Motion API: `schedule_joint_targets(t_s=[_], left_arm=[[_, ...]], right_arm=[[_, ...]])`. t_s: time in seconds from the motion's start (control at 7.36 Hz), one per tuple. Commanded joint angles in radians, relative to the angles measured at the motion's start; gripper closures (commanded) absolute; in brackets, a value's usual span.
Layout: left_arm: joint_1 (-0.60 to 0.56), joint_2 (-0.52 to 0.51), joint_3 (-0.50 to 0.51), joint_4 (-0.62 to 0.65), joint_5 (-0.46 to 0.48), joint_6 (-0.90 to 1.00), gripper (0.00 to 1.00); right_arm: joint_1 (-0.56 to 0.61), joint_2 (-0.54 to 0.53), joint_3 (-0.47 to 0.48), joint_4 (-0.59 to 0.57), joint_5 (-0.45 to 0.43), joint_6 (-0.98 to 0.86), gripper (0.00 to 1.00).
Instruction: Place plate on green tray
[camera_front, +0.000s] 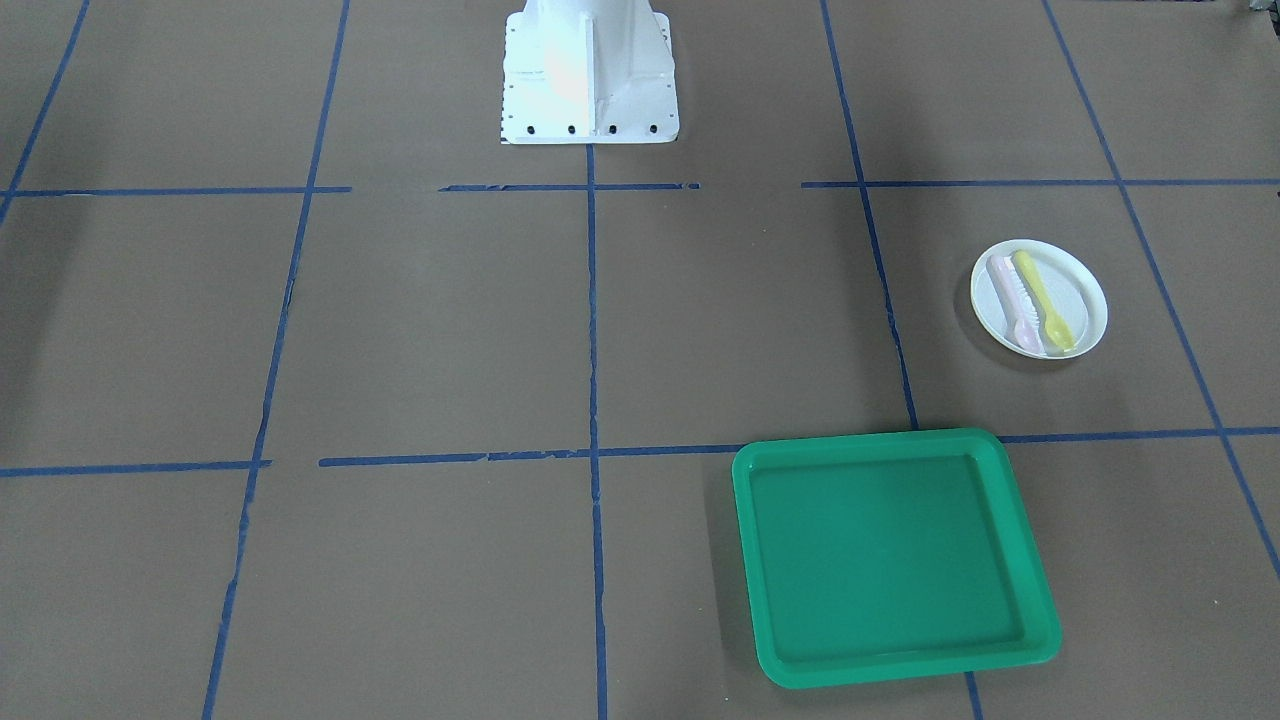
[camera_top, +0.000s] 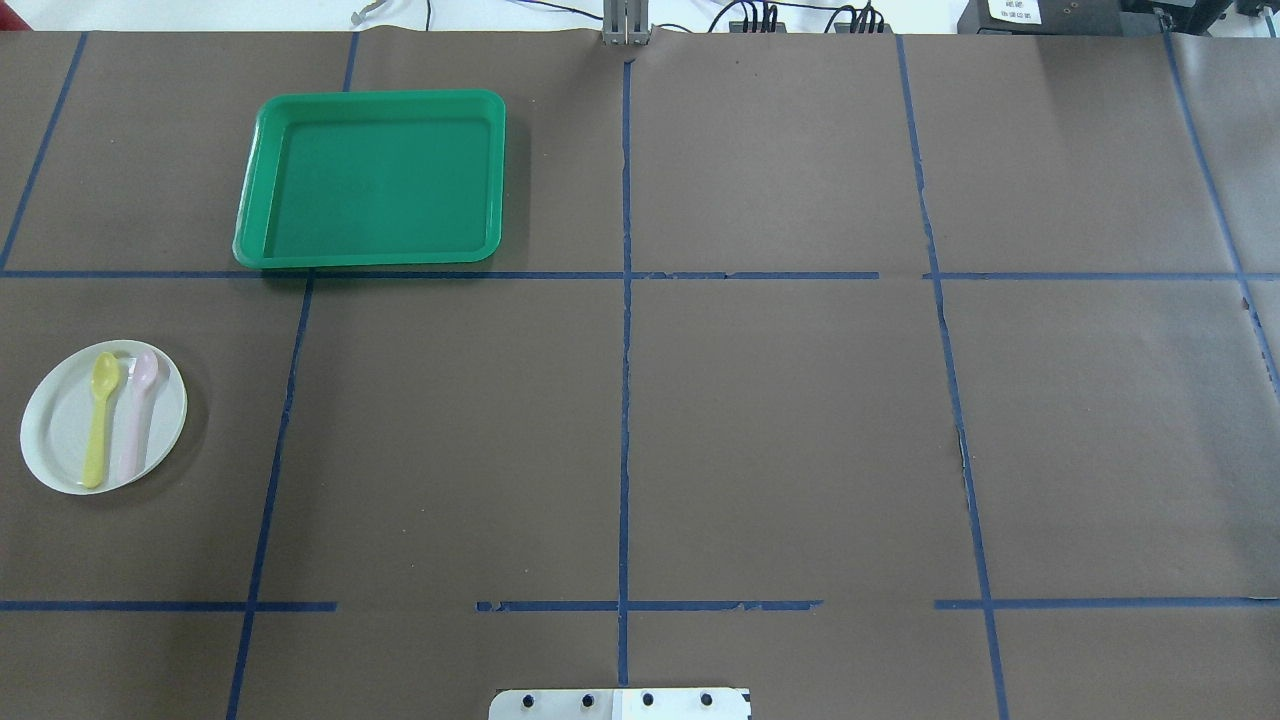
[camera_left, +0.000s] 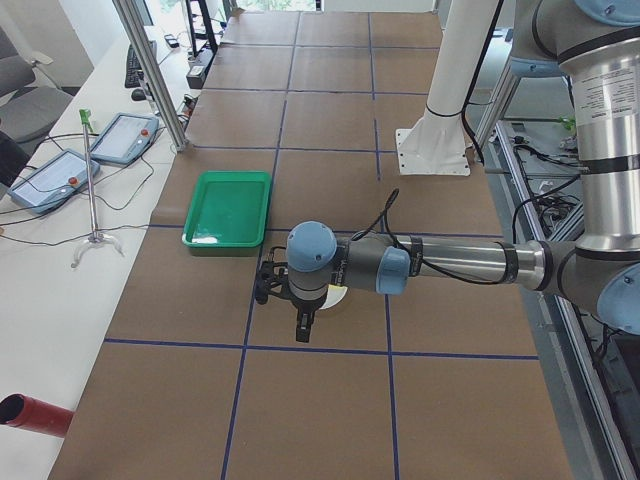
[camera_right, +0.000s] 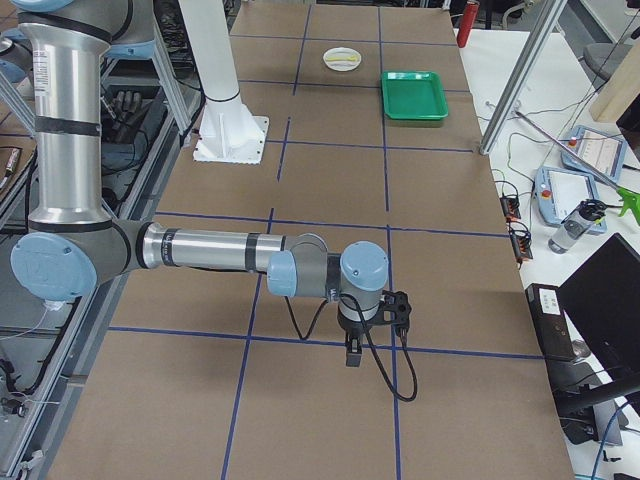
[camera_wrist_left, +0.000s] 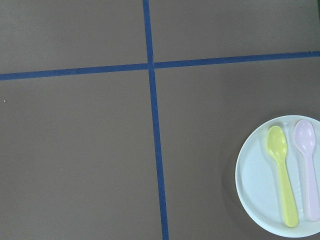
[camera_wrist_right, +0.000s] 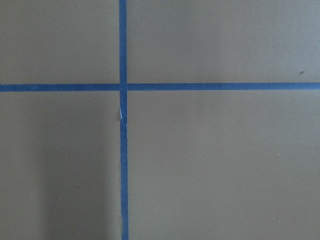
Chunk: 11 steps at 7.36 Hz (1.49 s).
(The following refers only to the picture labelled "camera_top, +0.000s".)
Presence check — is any yellow plastic spoon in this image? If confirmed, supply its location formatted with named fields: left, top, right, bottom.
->
left=82, top=352, right=122, bottom=489

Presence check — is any white round plate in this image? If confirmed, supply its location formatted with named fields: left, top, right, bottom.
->
left=20, top=340, right=188, bottom=495

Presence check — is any brown paper table cover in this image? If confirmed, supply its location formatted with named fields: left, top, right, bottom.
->
left=3, top=28, right=1277, bottom=719

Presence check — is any green plastic tray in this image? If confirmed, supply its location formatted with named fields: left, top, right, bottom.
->
left=232, top=88, right=507, bottom=270

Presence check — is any black box with label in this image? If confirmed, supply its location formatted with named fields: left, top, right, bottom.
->
left=956, top=1, right=1164, bottom=37

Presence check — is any pink plastic spoon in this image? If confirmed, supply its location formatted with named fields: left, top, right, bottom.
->
left=118, top=348, right=160, bottom=480

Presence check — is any grey aluminium frame post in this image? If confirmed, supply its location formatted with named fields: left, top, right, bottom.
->
left=602, top=0, right=652, bottom=46

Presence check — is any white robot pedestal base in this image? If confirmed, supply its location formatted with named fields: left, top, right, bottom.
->
left=488, top=687, right=753, bottom=719

